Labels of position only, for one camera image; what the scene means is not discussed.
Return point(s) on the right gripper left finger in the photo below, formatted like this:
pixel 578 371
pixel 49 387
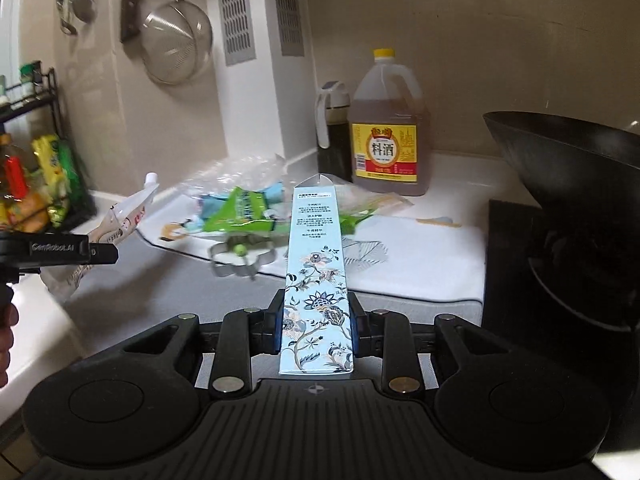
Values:
pixel 266 327

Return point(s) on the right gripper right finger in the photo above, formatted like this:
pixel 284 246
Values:
pixel 367 328

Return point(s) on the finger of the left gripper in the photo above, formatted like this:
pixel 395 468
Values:
pixel 102 253

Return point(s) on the white red squeeze pouch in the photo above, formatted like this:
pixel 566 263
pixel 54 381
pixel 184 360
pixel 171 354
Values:
pixel 118 223

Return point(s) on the floral light blue carton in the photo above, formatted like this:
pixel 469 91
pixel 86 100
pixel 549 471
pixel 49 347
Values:
pixel 316 326

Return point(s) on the green snack wrapper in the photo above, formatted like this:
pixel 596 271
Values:
pixel 242 212

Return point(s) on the clear plastic bag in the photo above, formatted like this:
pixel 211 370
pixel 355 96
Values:
pixel 251 173

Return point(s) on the person's left hand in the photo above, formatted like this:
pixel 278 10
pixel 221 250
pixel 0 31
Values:
pixel 9 318

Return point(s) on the cooking oil bottle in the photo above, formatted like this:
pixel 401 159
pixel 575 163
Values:
pixel 22 209

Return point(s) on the grey dish mat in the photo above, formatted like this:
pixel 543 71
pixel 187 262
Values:
pixel 200 279

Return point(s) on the metal flower cookie cutter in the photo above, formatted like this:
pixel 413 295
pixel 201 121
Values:
pixel 242 255

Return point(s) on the yellow green snack bag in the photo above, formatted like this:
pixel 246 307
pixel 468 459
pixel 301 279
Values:
pixel 61 178

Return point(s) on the cooking wine jug yellow label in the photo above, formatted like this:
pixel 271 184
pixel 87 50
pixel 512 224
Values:
pixel 390 129

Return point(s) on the dark soy sauce dispenser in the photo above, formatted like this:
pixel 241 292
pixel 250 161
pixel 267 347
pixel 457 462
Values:
pixel 334 152

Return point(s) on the hanging metal strainer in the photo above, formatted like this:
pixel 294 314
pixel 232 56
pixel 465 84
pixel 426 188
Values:
pixel 177 41

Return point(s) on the black wok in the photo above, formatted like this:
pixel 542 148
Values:
pixel 585 178

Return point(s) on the black wire spice rack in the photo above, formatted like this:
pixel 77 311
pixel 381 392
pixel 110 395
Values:
pixel 30 109

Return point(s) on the grey wall vent panel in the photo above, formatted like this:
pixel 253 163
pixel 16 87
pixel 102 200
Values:
pixel 237 31

